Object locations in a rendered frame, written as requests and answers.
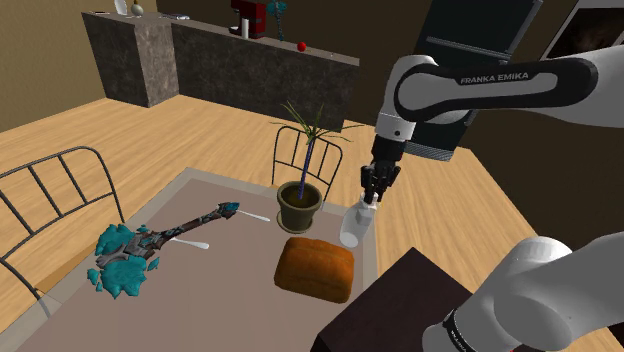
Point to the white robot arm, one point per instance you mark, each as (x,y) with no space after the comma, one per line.
(546,292)

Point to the brown bread loaf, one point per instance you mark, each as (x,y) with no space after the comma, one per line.
(316,269)

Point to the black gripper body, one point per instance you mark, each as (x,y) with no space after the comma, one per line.
(386,155)

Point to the white spoon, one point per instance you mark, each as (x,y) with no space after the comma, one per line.
(254,215)
(192,243)

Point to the black metal chair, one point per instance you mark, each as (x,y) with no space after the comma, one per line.
(58,195)
(280,146)

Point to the grey dining table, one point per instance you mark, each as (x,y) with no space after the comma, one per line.
(214,302)

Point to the green plant in olive pot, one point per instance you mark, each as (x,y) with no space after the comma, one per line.
(298,204)

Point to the dark stone kitchen counter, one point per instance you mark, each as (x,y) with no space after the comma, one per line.
(244,78)

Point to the dark robot stand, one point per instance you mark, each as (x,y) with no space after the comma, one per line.
(390,302)

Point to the dark refrigerator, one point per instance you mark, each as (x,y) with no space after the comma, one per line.
(468,24)

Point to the framed wall picture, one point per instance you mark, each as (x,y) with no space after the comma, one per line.
(585,29)

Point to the teal fantasy axe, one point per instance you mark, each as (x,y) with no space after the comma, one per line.
(122,253)

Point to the clear white bottle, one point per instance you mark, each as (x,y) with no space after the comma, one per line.
(355,225)

